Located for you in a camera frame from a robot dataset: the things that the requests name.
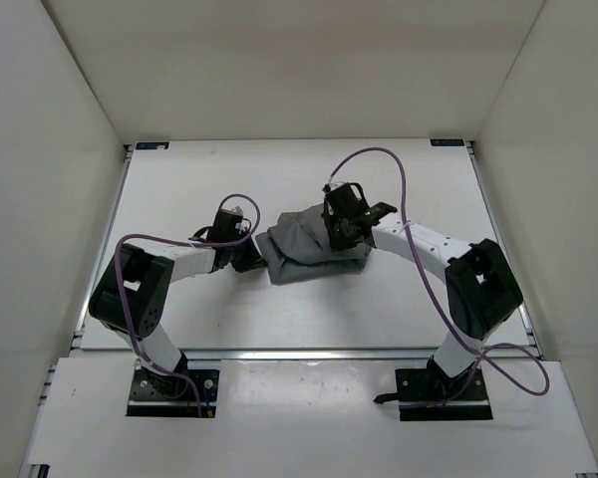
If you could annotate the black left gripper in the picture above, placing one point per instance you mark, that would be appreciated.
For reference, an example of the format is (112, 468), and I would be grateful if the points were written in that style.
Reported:
(253, 259)

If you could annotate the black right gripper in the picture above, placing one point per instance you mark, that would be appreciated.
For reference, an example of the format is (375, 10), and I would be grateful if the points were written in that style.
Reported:
(329, 218)

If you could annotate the grey pleated skirt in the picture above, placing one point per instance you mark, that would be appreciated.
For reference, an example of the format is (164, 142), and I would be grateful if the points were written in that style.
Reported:
(297, 249)

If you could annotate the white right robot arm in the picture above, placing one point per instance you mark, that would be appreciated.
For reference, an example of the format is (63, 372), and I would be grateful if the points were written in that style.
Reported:
(481, 289)

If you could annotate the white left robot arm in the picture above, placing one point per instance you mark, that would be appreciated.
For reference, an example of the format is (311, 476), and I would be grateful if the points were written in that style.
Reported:
(131, 294)

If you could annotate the blue left corner label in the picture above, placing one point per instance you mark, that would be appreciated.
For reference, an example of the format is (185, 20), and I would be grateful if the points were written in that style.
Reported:
(152, 145)

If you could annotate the blue corner label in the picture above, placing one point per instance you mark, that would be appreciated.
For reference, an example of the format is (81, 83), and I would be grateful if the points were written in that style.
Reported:
(446, 142)
(152, 145)

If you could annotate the blue right corner label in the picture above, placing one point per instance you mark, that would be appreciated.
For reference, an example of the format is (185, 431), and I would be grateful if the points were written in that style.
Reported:
(446, 142)

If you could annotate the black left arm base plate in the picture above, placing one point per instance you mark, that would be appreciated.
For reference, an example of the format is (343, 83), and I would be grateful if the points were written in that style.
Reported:
(153, 395)

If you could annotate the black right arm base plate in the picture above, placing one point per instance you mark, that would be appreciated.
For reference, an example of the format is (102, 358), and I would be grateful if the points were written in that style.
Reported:
(421, 396)

